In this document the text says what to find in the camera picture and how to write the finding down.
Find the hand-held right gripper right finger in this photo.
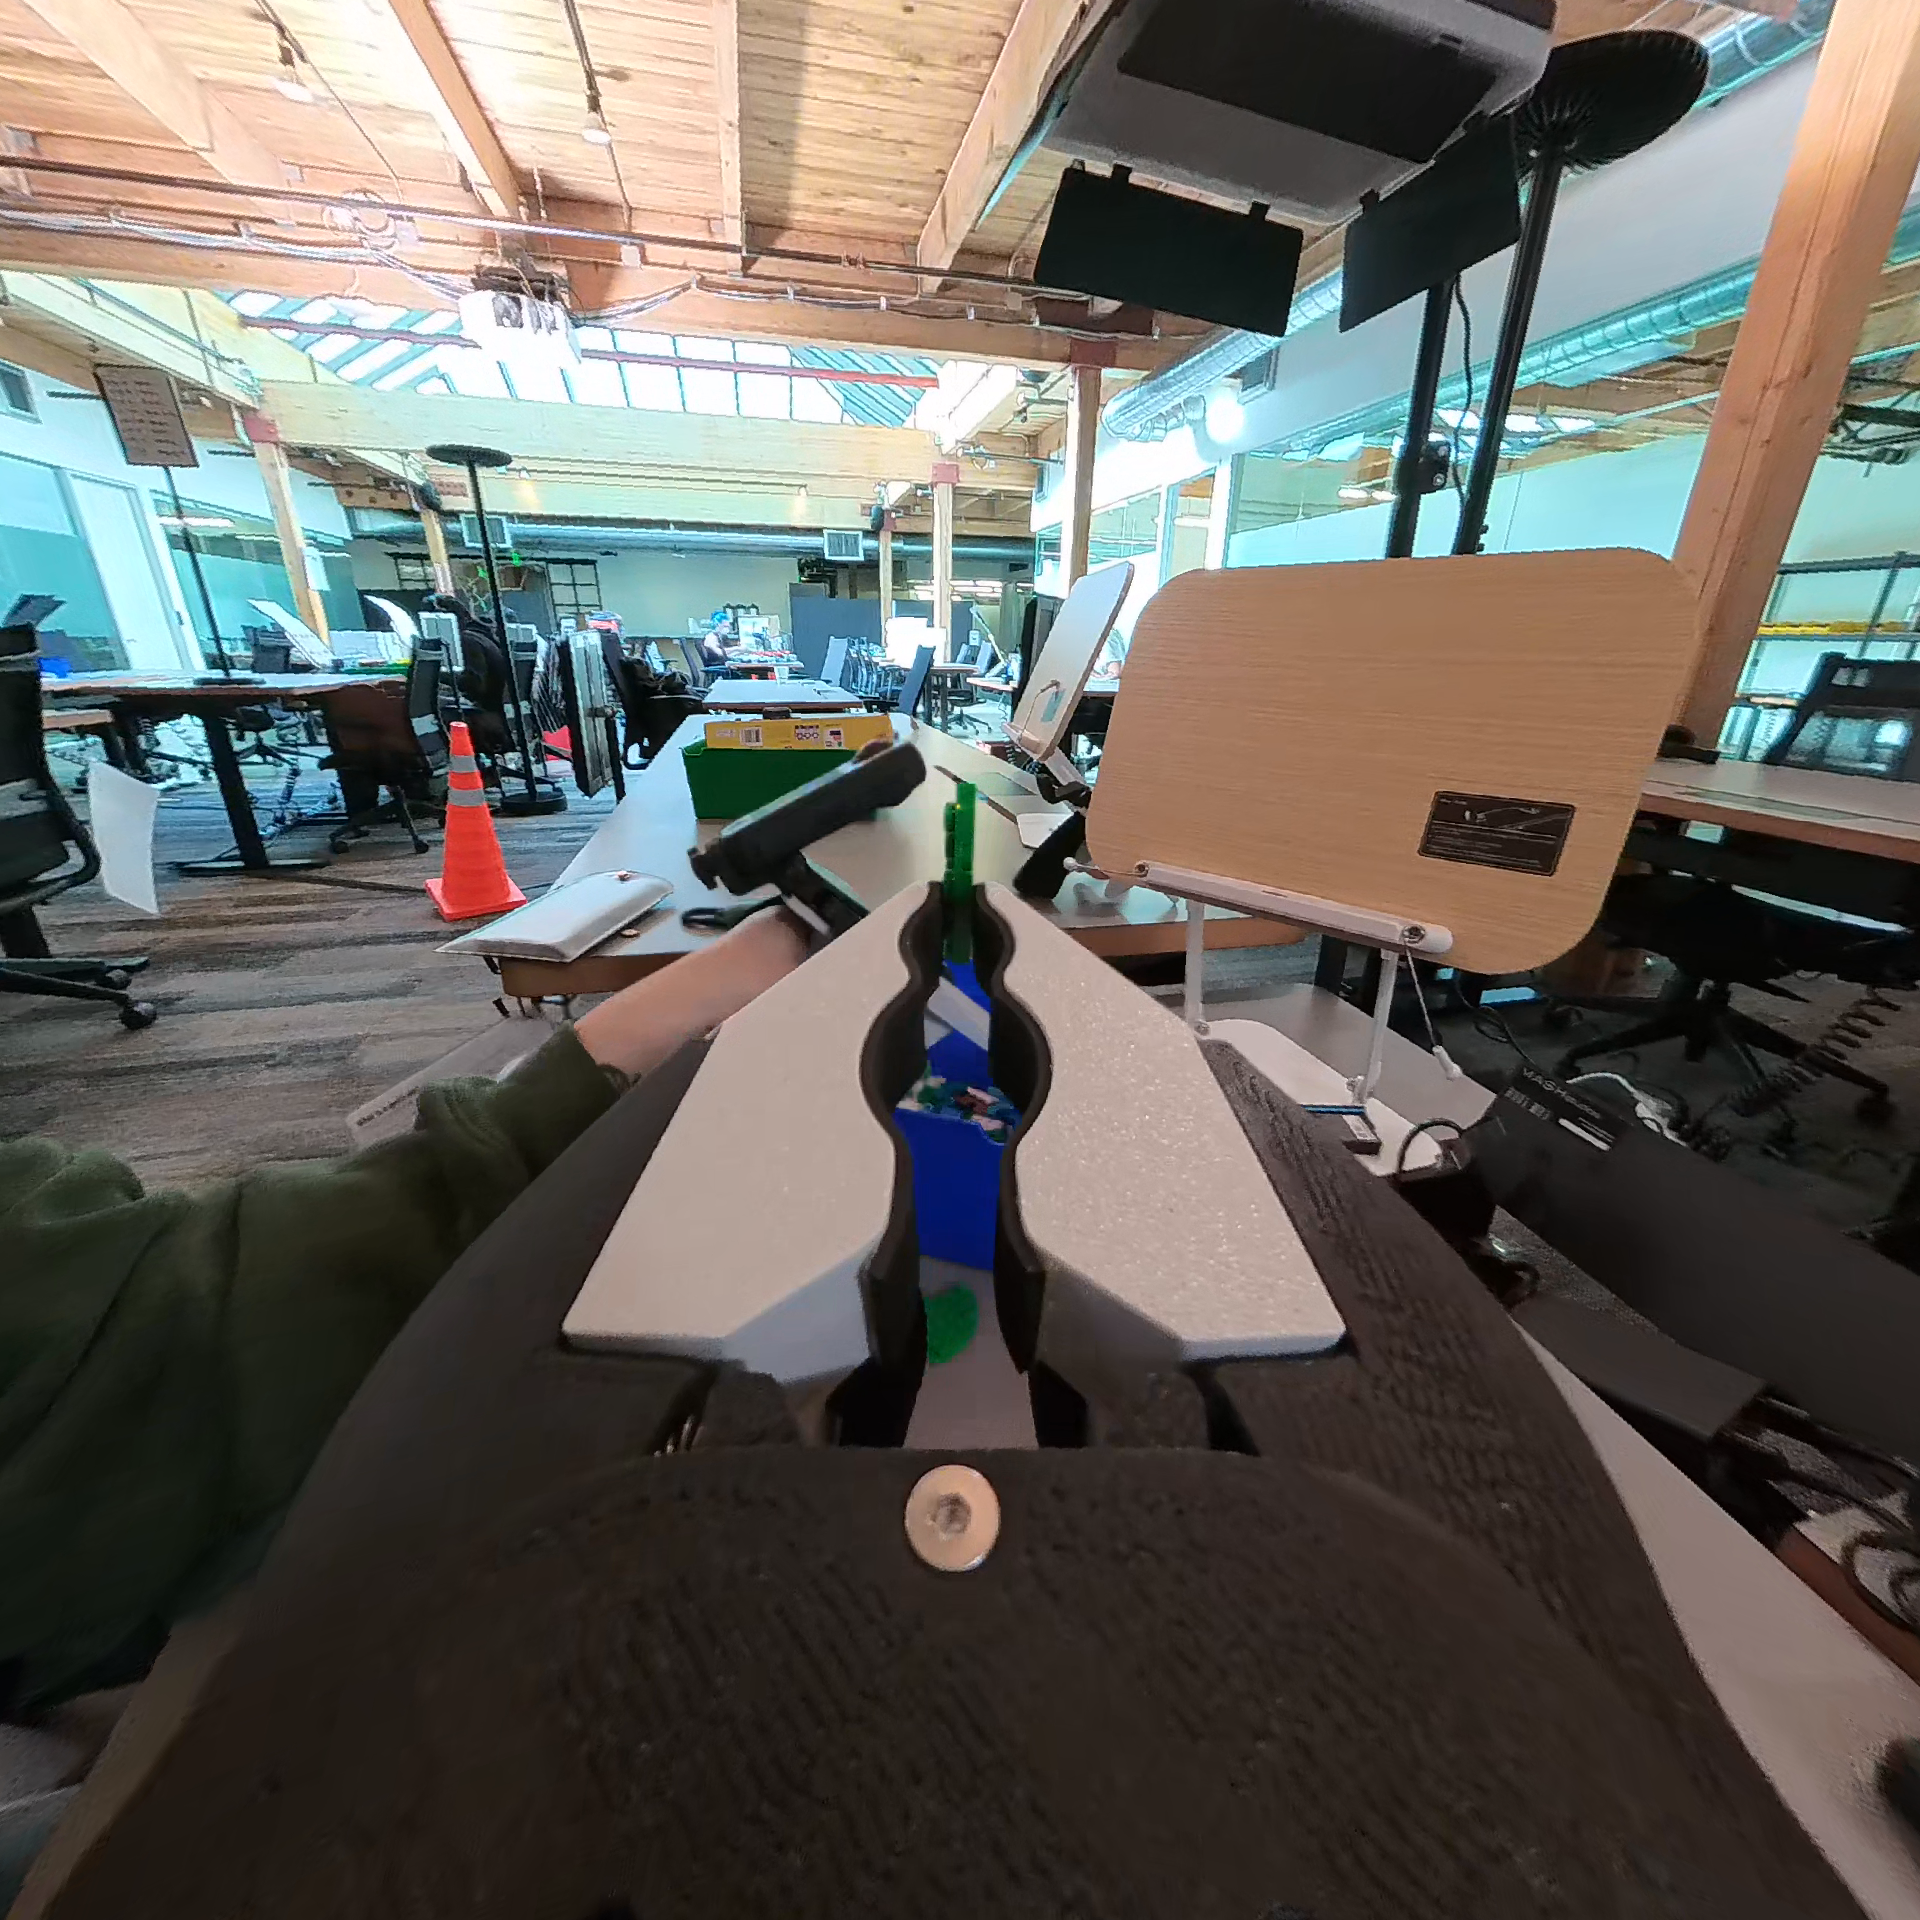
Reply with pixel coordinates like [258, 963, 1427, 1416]
[988, 883, 1356, 1445]

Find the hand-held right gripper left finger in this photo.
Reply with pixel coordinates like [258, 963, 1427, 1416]
[558, 883, 936, 1445]

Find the thin green lego piece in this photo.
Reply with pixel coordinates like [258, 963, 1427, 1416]
[936, 776, 986, 963]

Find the blue plastic bin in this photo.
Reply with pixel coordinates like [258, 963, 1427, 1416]
[893, 959, 1024, 1276]

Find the pile of lego bricks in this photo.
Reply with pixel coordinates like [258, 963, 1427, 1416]
[904, 1046, 1024, 1151]

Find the person's left hand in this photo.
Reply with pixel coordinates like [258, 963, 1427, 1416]
[704, 908, 829, 1028]

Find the green plastic bin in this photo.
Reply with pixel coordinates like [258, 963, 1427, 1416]
[682, 734, 904, 822]

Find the yellow cardboard box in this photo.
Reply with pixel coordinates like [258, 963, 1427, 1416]
[704, 710, 897, 757]

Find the black desk device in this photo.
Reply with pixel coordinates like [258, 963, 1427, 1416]
[1013, 810, 1115, 903]

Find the white flat panel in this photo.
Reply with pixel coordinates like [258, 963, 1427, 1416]
[440, 870, 676, 963]

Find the white computer monitor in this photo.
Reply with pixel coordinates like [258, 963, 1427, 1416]
[1002, 563, 1137, 811]

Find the orange traffic cone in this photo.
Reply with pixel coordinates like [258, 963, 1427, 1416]
[422, 719, 531, 924]

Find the black flat object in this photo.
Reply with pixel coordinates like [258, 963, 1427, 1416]
[1505, 1286, 1768, 1445]

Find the wooden book stand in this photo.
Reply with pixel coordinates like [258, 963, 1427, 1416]
[1062, 546, 1706, 1168]

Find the black bag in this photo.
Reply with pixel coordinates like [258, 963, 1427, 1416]
[1440, 1048, 1920, 1478]

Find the white ceiling projector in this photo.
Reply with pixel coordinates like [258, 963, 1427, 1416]
[457, 269, 582, 365]

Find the wooden desk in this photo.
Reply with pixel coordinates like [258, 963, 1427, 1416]
[46, 667, 453, 876]

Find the white hanging paper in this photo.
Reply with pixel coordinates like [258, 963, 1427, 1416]
[85, 759, 162, 919]

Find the black office chair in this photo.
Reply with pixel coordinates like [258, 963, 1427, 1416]
[1560, 651, 1920, 1127]
[0, 621, 161, 1032]

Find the brown sign on pole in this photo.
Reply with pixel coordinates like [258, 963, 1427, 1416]
[91, 363, 232, 682]

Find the panel light on stand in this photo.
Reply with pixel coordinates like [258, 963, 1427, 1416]
[1030, 0, 1561, 559]

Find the black disc floor lamp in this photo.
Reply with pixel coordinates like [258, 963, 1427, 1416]
[1448, 30, 1713, 559]

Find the thin black cable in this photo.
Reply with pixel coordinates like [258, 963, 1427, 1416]
[1386, 1116, 1490, 1190]

